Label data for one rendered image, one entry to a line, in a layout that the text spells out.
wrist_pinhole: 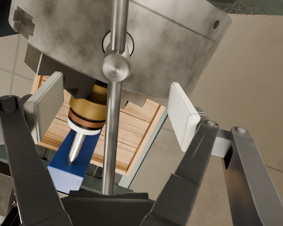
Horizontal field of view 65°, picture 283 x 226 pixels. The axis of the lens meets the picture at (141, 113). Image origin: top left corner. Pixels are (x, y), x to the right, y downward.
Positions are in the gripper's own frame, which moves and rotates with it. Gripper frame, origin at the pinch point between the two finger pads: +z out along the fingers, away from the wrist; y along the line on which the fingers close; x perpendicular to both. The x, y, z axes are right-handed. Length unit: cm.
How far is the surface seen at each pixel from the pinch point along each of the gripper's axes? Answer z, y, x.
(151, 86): 7.8, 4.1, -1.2
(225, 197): 117, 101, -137
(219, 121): 122, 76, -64
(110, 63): -1.7, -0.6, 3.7
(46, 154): 47, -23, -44
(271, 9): 13.6, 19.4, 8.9
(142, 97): 18.5, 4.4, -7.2
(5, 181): 35, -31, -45
